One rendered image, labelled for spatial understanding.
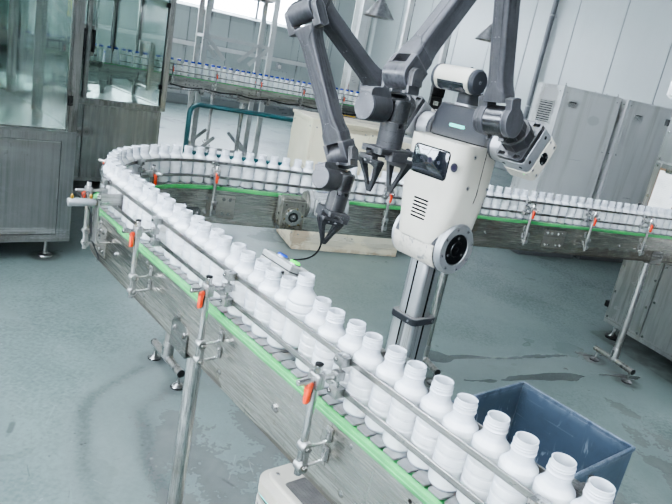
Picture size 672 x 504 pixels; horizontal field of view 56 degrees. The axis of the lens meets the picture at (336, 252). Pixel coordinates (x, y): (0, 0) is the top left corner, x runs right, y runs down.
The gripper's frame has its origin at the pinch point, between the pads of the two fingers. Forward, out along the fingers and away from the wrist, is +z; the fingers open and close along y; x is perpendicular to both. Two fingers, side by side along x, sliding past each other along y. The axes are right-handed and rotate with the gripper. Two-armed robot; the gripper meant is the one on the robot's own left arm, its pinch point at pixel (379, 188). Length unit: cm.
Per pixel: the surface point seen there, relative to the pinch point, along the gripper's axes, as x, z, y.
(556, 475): -65, 26, -16
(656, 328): 75, 108, 367
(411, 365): -33.6, 24.6, -14.6
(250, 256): 22.9, 24.0, -15.8
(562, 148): 292, 10, 530
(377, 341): -24.9, 23.9, -15.5
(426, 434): -42, 33, -17
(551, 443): -34, 56, 45
